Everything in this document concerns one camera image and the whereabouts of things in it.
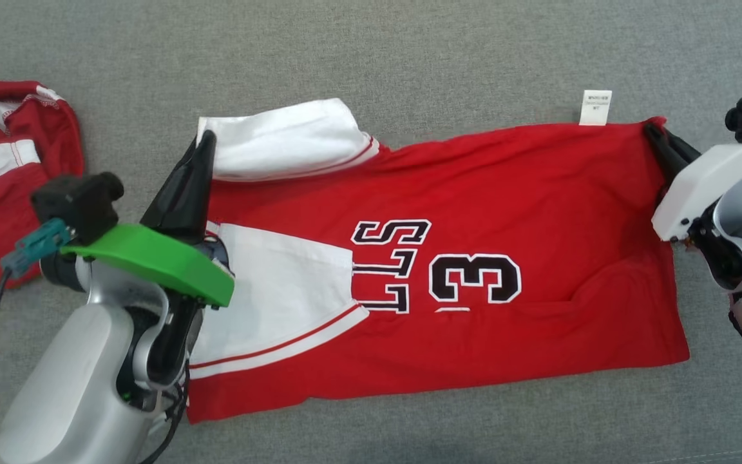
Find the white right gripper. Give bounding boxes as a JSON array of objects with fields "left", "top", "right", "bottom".
[{"left": 643, "top": 121, "right": 742, "bottom": 243}]

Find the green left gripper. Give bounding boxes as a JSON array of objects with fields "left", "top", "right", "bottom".
[{"left": 61, "top": 130, "right": 236, "bottom": 308}]

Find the red Bulls basketball jersey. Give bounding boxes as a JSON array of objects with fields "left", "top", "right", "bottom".
[{"left": 185, "top": 90, "right": 690, "bottom": 425}]

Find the teal left camera connector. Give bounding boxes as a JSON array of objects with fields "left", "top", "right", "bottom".
[{"left": 1, "top": 218, "right": 71, "bottom": 279}]

